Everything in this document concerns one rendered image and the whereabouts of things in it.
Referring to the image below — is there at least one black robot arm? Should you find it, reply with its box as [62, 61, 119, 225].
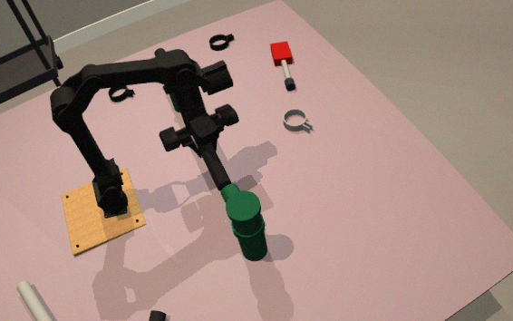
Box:
[50, 49, 233, 219]

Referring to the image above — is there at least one green cup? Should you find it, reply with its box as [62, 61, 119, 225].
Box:
[220, 184, 265, 242]

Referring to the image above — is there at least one black ring clamp with tab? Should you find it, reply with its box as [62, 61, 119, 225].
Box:
[108, 85, 135, 102]
[209, 34, 235, 51]

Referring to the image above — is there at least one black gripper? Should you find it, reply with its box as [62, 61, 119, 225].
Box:
[159, 99, 239, 158]

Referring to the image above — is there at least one grey metal ring clamp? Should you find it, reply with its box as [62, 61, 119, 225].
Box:
[283, 108, 313, 133]

